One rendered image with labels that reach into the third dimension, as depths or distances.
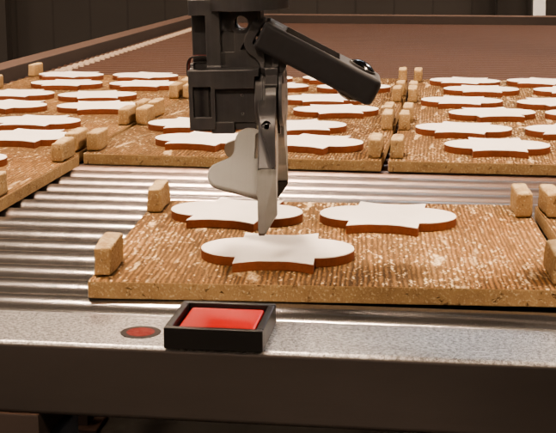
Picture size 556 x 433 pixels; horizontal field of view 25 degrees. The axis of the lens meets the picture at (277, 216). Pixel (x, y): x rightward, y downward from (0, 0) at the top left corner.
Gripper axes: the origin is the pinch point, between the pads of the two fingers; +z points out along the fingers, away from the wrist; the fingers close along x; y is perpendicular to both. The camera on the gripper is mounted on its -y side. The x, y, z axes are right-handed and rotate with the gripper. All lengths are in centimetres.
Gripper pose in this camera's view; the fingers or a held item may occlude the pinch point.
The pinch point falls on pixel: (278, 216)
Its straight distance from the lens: 113.3
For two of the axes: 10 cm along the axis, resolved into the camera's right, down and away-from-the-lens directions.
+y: -10.0, 0.1, 0.8
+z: 0.3, 9.7, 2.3
